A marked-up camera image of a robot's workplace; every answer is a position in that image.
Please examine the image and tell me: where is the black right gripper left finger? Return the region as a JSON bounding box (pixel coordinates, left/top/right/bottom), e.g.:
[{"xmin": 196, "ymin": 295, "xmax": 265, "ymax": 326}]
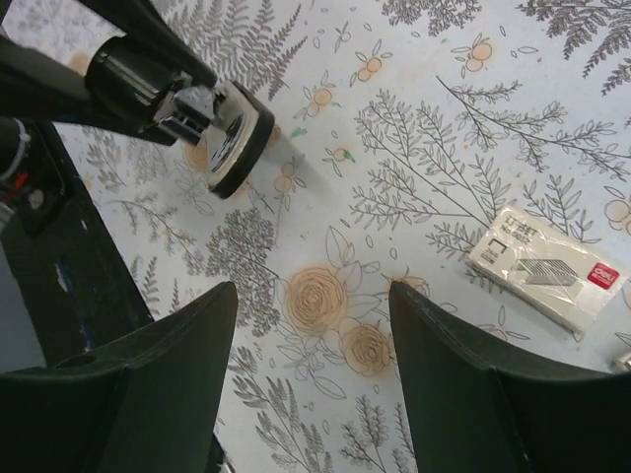
[{"xmin": 1, "ymin": 282, "xmax": 238, "ymax": 472}]

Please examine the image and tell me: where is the floral patterned table mat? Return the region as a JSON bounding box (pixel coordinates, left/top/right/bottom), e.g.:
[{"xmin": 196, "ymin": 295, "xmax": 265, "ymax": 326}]
[{"xmin": 59, "ymin": 1, "xmax": 630, "ymax": 472}]

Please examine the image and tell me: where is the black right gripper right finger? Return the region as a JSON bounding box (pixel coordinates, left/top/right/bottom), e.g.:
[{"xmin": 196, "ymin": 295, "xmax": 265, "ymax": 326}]
[{"xmin": 388, "ymin": 282, "xmax": 630, "ymax": 472}]

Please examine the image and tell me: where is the white staple box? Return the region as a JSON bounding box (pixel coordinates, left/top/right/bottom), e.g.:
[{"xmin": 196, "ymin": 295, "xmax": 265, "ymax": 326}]
[{"xmin": 467, "ymin": 206, "xmax": 630, "ymax": 336}]

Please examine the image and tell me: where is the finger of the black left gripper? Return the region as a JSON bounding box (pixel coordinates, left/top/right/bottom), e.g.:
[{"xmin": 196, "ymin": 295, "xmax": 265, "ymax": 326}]
[
  {"xmin": 79, "ymin": 0, "xmax": 217, "ymax": 89},
  {"xmin": 1, "ymin": 36, "xmax": 175, "ymax": 146}
]

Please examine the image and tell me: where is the silver staple strip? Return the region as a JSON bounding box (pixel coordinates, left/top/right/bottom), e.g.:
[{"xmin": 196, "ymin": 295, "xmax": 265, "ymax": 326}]
[{"xmin": 611, "ymin": 351, "xmax": 631, "ymax": 372}]

